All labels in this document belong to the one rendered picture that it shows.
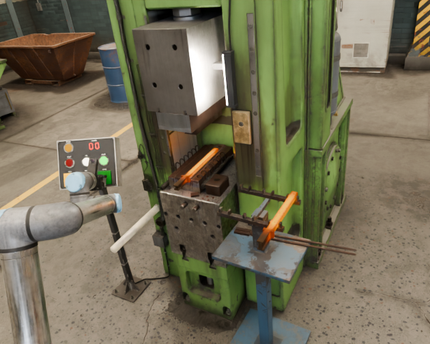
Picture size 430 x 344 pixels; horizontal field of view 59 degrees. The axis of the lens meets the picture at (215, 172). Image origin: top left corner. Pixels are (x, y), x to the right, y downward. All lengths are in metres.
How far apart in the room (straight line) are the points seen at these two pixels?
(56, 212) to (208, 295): 1.46
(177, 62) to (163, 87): 0.16
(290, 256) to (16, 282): 1.14
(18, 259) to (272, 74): 1.23
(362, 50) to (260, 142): 5.26
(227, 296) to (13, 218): 1.47
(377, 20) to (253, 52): 5.26
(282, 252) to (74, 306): 1.64
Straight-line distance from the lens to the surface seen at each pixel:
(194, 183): 2.06
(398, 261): 3.09
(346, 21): 6.99
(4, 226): 1.36
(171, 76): 1.85
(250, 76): 1.81
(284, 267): 1.82
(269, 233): 1.59
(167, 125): 1.97
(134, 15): 2.08
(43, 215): 1.31
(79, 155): 2.29
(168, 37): 1.80
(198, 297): 2.60
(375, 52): 7.05
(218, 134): 2.44
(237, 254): 1.89
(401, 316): 2.74
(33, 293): 1.41
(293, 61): 2.13
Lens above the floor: 2.03
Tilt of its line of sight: 30 degrees down
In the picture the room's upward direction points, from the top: 7 degrees counter-clockwise
